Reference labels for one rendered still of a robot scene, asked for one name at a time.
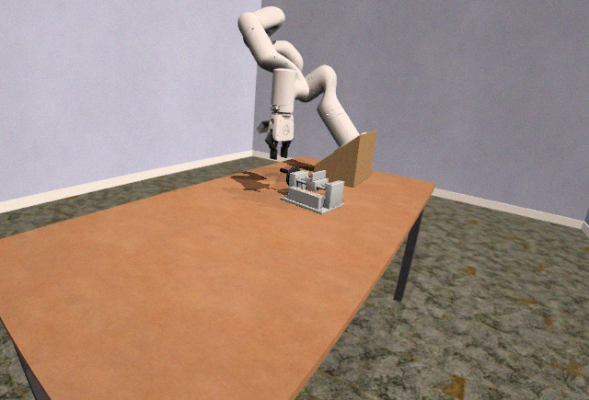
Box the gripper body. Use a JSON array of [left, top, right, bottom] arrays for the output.
[[268, 112, 294, 142]]

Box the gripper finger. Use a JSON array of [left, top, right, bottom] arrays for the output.
[[265, 129, 278, 160], [281, 141, 291, 158]]

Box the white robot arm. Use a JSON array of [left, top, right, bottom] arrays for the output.
[[237, 6, 360, 152]]

